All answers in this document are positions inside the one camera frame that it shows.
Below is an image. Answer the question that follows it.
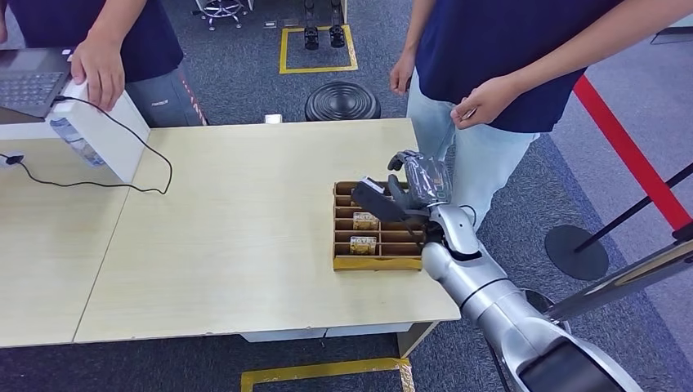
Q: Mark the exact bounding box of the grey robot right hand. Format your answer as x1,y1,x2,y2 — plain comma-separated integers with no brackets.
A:
387,150,453,215

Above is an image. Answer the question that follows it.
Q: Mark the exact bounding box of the person's left hand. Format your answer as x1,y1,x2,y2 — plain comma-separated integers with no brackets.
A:
450,75,524,131
70,38,127,113

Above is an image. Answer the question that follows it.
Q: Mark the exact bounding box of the person's hand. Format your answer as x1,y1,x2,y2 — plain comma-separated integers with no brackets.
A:
450,75,524,131
70,38,127,113
389,51,417,97

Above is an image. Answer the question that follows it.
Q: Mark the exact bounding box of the cardboard card organizer box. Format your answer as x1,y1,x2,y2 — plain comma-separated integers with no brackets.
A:
331,180,429,273

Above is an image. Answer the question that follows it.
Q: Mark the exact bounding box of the person's right hand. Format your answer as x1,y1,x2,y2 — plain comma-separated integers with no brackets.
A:
389,51,417,97

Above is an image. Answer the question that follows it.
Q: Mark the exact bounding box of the person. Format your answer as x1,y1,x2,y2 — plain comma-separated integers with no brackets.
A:
0,0,208,128
389,0,693,231

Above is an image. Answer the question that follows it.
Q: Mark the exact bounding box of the black round stool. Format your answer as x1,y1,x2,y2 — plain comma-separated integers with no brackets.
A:
304,81,382,123

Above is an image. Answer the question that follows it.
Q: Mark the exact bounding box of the yellow floor tape square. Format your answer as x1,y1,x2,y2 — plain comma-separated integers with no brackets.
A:
240,358,416,392
279,25,359,76

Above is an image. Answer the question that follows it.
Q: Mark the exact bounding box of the wooden table leg panel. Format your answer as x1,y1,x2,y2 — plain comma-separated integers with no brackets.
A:
396,320,440,359

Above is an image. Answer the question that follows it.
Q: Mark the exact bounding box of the black round stanchion base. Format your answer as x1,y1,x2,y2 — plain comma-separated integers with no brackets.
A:
544,225,610,282

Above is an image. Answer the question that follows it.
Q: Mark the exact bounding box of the chrome round base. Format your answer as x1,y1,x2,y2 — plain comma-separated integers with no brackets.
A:
522,289,572,336

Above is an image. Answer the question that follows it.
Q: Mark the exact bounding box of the black caster foot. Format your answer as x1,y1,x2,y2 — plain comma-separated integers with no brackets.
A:
302,0,320,52
329,0,347,50

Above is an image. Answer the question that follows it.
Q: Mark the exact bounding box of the red floor tape line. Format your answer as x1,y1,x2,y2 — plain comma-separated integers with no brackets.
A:
572,75,693,231

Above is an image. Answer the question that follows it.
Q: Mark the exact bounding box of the black stanchion pole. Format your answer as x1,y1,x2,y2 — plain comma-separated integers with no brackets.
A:
574,161,693,254

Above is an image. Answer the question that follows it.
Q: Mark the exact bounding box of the grey metal bar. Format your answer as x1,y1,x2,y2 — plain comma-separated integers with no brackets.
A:
543,238,693,324

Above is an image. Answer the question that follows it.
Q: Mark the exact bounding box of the chrome chair base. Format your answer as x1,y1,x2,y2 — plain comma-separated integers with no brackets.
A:
192,0,253,32

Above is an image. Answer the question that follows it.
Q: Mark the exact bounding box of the white furniture base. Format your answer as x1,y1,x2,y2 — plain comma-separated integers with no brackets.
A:
651,13,693,46

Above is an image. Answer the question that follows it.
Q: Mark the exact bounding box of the white box stand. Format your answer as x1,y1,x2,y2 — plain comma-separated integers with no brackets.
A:
0,75,151,184

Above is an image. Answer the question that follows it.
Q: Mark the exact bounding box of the clear plastic water bottle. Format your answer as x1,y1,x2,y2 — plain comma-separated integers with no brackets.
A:
49,118,106,169

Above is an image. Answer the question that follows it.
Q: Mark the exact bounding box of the dark grey laptop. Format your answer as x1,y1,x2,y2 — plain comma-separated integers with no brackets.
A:
0,47,77,120

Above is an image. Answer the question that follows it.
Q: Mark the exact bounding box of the dark grey wrist camera box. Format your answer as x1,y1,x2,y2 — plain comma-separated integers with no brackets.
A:
351,176,413,224

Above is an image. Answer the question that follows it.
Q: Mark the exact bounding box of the black cable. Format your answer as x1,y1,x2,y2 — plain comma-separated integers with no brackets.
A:
0,96,174,197

